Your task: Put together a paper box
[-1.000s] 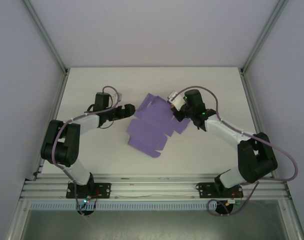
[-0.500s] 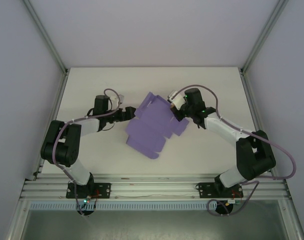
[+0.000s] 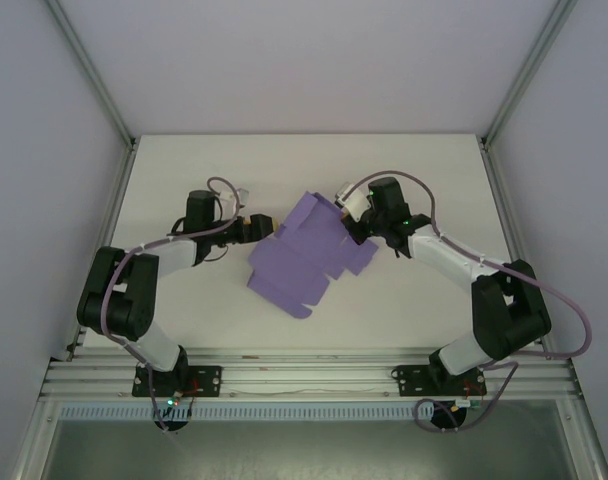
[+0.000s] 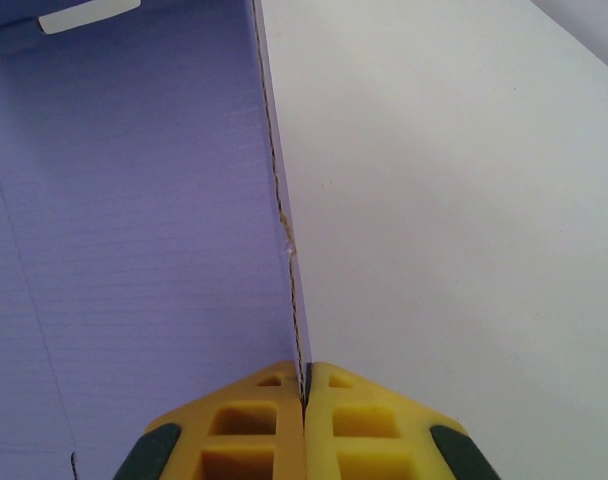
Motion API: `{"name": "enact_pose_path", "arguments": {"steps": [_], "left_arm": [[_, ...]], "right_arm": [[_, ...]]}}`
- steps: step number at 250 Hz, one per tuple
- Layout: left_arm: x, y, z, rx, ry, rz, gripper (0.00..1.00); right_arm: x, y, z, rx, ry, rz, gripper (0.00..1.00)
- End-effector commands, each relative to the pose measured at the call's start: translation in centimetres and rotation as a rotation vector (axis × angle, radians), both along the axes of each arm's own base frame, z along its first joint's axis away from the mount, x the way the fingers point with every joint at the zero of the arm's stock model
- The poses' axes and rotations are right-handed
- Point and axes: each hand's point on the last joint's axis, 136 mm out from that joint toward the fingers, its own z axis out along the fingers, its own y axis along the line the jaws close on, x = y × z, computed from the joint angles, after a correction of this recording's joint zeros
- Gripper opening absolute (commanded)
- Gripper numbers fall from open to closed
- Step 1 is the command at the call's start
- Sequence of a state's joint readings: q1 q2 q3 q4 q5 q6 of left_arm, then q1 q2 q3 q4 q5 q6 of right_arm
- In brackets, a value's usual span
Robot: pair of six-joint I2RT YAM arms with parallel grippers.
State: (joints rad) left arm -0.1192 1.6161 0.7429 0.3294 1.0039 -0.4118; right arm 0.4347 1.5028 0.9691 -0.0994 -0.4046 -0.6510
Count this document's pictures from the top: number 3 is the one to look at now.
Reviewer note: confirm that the aluminium mounting rail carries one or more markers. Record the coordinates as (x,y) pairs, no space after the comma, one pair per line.
(304,372)

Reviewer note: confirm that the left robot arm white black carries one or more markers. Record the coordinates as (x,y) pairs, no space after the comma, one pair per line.
(134,310)

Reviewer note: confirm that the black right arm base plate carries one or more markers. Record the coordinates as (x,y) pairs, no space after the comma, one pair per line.
(409,380)

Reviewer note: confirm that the small circuit board with LED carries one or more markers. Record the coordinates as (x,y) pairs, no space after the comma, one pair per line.
(173,400)
(466,403)

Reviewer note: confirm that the aluminium table side rail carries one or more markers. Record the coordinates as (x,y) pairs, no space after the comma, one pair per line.
(501,200)
(116,200)

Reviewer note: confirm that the grey metal sheet panel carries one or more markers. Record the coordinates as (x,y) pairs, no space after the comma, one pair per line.
(304,450)

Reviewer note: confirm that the aluminium lower frame beam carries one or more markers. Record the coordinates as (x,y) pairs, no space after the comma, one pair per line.
(34,440)
(584,440)

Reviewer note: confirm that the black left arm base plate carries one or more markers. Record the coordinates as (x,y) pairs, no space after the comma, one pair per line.
(209,380)

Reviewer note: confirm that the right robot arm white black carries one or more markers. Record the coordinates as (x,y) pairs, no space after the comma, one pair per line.
(509,320)

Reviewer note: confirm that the purple cloth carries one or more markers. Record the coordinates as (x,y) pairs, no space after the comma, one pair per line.
(294,270)

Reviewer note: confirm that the aluminium upright frame post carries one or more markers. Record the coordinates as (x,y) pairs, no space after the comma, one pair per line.
(524,70)
(95,70)

